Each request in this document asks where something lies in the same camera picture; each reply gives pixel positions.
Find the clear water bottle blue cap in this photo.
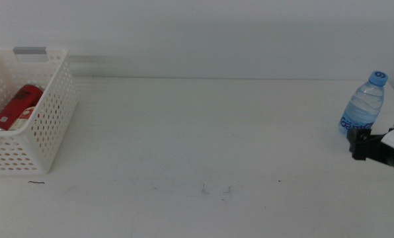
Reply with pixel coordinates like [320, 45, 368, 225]
[338, 70, 389, 137]

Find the red cola can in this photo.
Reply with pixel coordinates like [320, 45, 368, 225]
[0, 84, 44, 132]

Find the white perforated plastic basket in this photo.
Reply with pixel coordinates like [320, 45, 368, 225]
[0, 47, 79, 176]

